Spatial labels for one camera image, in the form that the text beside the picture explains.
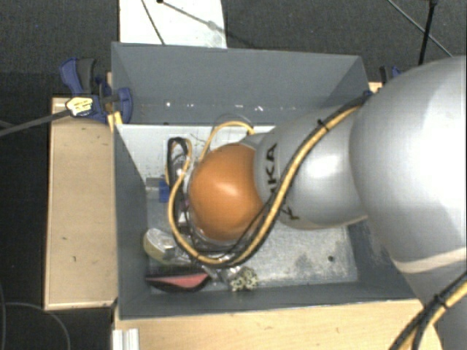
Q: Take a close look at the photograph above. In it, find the grey metal bin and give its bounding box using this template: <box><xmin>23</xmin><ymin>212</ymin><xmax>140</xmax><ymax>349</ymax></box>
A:
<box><xmin>110</xmin><ymin>41</ymin><xmax>421</xmax><ymax>321</ymax></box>

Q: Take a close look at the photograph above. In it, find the spotted toy animal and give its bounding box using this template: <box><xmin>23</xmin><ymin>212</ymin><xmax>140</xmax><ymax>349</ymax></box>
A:
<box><xmin>218</xmin><ymin>265</ymin><xmax>260</xmax><ymax>292</ymax></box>

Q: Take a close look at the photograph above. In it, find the blue and grey block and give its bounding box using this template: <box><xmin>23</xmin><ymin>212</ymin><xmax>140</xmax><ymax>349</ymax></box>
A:
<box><xmin>145</xmin><ymin>176</ymin><xmax>171</xmax><ymax>204</ymax></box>

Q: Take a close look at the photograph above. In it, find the pale tape roll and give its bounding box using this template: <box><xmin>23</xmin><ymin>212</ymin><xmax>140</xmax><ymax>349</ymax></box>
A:
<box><xmin>142</xmin><ymin>227</ymin><xmax>184</xmax><ymax>263</ymax></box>

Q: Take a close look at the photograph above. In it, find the pale wood board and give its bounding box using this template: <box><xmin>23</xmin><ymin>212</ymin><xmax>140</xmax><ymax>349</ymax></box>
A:
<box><xmin>43</xmin><ymin>94</ymin><xmax>120</xmax><ymax>311</ymax></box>

